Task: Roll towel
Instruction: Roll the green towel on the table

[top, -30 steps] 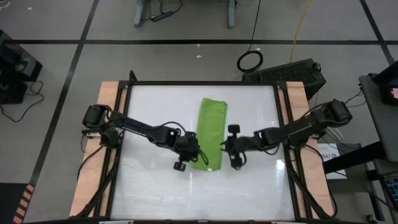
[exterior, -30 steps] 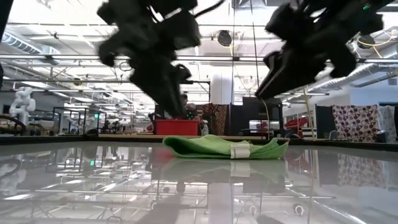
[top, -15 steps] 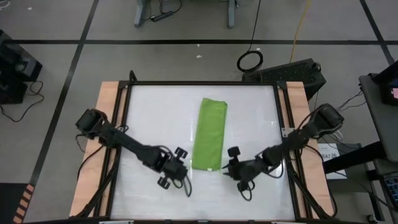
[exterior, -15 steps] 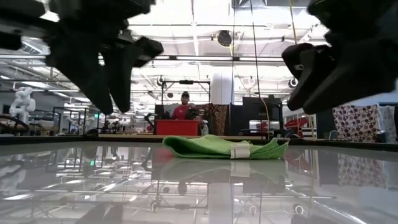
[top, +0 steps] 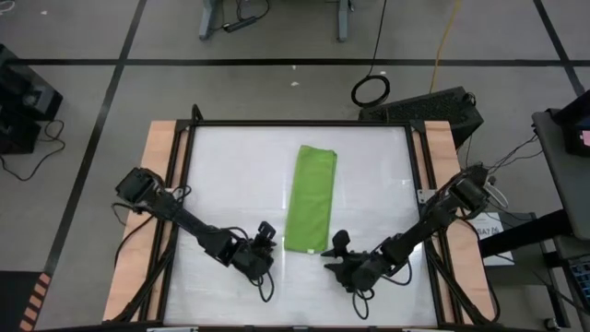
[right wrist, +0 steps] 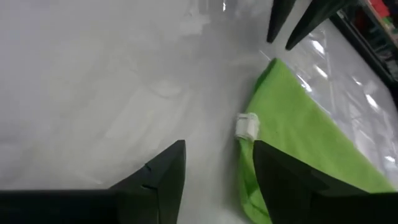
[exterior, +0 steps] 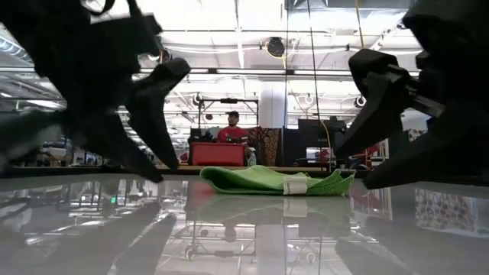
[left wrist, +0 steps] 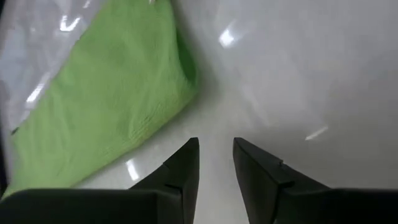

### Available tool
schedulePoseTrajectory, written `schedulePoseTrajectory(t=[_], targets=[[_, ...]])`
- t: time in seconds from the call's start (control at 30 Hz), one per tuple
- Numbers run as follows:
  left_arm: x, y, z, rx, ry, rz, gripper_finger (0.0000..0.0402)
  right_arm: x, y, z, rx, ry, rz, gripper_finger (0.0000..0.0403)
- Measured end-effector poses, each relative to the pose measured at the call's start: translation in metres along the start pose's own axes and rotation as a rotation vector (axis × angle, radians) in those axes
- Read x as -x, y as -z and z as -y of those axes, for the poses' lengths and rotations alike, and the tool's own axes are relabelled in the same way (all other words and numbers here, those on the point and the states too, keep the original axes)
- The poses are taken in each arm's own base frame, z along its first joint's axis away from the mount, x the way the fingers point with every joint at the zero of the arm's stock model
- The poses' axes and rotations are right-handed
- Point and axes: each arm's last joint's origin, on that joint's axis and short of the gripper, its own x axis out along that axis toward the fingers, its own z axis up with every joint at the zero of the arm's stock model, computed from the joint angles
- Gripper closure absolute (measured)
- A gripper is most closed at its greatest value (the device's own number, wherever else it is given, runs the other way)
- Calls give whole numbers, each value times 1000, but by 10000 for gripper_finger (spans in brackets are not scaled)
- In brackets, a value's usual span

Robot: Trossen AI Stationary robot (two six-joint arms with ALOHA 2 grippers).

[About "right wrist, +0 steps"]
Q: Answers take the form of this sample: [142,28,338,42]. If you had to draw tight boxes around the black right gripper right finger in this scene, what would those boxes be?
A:
[252,139,398,224]

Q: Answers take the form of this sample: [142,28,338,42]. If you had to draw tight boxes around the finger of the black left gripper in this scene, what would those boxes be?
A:
[266,0,297,44]
[285,0,353,51]

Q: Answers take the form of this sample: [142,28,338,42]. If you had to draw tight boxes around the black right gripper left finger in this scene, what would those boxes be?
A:
[0,139,187,224]

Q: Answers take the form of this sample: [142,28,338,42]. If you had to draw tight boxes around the green microfiber towel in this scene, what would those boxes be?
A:
[238,57,396,224]

